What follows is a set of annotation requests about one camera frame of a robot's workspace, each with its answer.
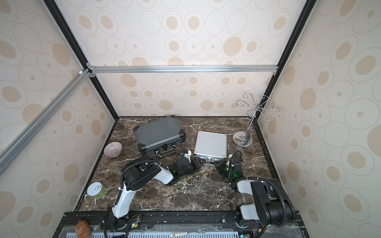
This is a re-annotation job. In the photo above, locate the dark grey poker case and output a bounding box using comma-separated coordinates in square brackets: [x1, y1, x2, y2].
[133, 115, 186, 157]

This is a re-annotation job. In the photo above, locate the brown bottle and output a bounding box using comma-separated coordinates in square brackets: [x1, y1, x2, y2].
[74, 219, 92, 238]

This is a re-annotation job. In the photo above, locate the pink patterned bowl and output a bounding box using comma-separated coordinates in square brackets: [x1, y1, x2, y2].
[104, 142, 123, 158]

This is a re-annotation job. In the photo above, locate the chrome hook stand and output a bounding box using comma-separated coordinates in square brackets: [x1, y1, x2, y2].
[233, 92, 281, 148]

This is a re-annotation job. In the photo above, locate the green tin can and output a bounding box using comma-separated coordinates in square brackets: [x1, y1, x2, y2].
[86, 181, 107, 199]

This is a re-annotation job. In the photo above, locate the silver fork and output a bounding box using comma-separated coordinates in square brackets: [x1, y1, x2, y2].
[170, 228, 208, 238]

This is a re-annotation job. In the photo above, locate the horizontal aluminium rail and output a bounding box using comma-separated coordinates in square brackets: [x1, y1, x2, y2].
[90, 65, 278, 73]

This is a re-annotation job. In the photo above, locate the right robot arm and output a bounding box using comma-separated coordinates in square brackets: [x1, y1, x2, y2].
[213, 150, 297, 229]

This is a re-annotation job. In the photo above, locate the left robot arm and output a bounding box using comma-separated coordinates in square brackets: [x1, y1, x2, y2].
[104, 155, 206, 230]

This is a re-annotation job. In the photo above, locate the silver aluminium poker case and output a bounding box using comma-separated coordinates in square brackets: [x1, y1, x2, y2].
[194, 131, 227, 162]

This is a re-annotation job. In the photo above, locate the diagonal aluminium rail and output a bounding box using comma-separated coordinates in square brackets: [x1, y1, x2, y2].
[1, 69, 90, 174]

